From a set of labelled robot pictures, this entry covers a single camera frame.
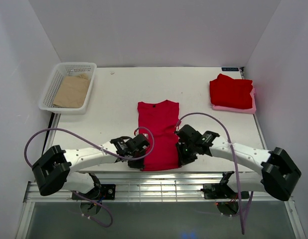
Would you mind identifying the white plastic basket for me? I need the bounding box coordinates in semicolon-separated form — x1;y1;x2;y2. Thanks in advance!
38;62;97;115

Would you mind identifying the red t shirt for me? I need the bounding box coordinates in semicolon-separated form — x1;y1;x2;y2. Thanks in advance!
138;100;179;171
209;74;254;110

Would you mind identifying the folded red t shirt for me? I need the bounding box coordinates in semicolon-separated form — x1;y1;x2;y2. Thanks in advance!
209;74;254;110

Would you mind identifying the aluminium table edge rail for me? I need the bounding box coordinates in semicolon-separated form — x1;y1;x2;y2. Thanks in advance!
23;171;294;204

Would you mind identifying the beige t shirt in basket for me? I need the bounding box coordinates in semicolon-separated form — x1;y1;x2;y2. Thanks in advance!
53;73;90;109

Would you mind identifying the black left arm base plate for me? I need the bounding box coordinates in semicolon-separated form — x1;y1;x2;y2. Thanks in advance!
71;183;116;201

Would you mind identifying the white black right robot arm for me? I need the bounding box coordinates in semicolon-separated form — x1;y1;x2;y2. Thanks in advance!
175;124;302;201

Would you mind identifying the dark blue label sticker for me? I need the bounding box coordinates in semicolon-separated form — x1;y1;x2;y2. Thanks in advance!
221;67;239;72

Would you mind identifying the folded pink t shirt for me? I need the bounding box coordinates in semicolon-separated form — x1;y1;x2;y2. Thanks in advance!
211;88;256;115

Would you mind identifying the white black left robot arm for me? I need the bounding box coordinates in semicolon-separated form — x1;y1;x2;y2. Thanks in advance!
32;134;150;199

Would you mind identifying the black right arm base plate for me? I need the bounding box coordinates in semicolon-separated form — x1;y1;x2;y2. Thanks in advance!
200;183;238;200

